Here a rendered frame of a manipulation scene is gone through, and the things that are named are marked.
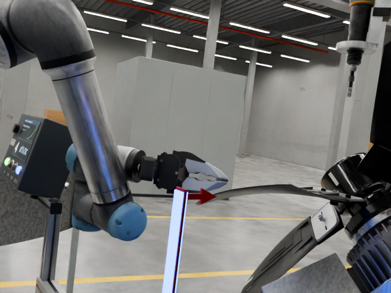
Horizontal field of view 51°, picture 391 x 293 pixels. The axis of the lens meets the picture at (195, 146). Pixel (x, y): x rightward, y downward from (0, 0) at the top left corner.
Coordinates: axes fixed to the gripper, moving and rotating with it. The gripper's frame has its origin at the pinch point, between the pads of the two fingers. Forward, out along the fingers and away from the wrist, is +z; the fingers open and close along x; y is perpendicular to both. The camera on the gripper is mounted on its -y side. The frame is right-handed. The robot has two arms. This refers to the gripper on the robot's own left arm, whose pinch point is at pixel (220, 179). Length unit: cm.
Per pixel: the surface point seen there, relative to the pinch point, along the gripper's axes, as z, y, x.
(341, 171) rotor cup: 22.1, 7.8, -5.2
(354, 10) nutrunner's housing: 20.2, -0.9, -34.4
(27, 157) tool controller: -51, 6, 2
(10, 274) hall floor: -194, 182, 100
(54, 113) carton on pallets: -499, 598, -63
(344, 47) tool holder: 19.3, -1.4, -27.2
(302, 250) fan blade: 16.7, 10.5, 12.0
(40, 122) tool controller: -50, 7, -7
